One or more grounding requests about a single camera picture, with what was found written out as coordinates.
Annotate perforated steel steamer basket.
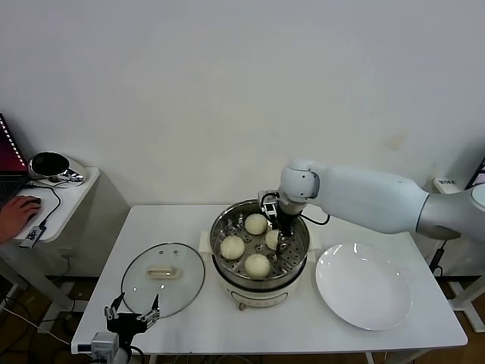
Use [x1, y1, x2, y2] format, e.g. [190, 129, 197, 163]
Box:
[199, 199, 321, 284]

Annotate black laptop showing video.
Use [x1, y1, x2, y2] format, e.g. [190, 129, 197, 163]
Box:
[465, 155, 485, 190]

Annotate white steamed baozi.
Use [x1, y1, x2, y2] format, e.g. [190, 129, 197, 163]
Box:
[244, 213, 268, 236]
[264, 230, 282, 251]
[220, 235, 246, 261]
[244, 253, 272, 281]

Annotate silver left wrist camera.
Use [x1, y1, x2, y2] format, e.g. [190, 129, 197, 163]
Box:
[90, 332, 118, 359]

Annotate grey usb hub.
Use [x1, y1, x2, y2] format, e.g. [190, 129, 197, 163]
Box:
[20, 223, 49, 250]

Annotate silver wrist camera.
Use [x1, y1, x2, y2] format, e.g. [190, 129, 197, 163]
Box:
[90, 332, 118, 359]
[257, 190, 280, 220]

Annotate person's bare hand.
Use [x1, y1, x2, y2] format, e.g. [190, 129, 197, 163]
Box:
[0, 195, 42, 246]

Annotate white side desk with gadget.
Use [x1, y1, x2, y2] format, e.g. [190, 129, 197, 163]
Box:
[0, 166, 132, 315]

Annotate cream electric cooker base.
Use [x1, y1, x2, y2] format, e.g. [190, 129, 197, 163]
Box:
[199, 231, 321, 312]

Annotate black laptop with dark keyboard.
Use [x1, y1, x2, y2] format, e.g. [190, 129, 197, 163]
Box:
[0, 112, 31, 215]

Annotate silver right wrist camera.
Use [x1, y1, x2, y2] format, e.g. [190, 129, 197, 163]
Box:
[257, 190, 280, 220]

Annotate thin black usb cable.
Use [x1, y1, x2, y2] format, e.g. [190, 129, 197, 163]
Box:
[26, 180, 63, 231]

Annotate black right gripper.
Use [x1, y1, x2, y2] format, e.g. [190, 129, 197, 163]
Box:
[275, 214, 298, 263]

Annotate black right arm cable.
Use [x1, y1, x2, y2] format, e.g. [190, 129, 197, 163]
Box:
[302, 212, 330, 226]

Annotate white floor cable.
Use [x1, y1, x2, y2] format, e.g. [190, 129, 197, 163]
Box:
[0, 303, 73, 347]

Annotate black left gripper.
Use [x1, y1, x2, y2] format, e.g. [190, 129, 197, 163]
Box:
[104, 292, 162, 337]

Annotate white round plate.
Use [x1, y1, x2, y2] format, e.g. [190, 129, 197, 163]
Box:
[315, 242, 413, 331]

